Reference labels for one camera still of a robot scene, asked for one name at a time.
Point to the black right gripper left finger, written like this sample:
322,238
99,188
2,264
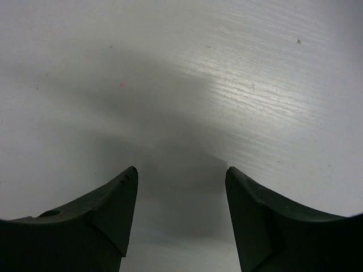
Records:
90,233

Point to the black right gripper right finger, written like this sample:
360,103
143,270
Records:
274,233

